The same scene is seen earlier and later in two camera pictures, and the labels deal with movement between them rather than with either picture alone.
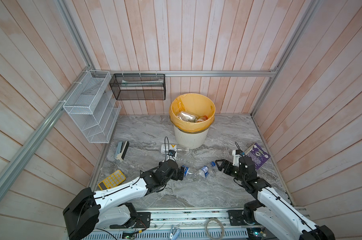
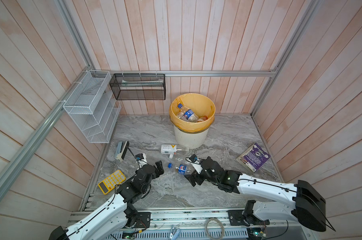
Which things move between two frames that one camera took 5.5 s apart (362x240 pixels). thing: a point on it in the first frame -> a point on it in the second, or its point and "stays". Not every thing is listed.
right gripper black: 224,162 -> 194,174
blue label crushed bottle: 186,169 stays
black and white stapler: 121,150 stays
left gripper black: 176,176 -> 160,167
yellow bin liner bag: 198,104 stays
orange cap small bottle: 204,118 stays
